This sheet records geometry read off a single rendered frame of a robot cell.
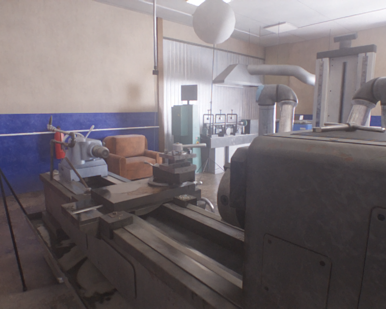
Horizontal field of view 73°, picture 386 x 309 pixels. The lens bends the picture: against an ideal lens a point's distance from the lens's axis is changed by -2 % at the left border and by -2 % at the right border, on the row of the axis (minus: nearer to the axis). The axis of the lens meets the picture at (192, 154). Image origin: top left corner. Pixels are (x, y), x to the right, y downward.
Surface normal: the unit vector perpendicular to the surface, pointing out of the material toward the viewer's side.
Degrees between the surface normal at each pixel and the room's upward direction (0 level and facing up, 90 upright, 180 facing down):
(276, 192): 90
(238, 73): 82
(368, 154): 45
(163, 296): 90
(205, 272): 0
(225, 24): 120
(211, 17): 107
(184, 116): 90
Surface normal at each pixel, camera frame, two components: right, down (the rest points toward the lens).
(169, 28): 0.66, 0.12
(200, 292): 0.00, -0.99
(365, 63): -0.76, 0.11
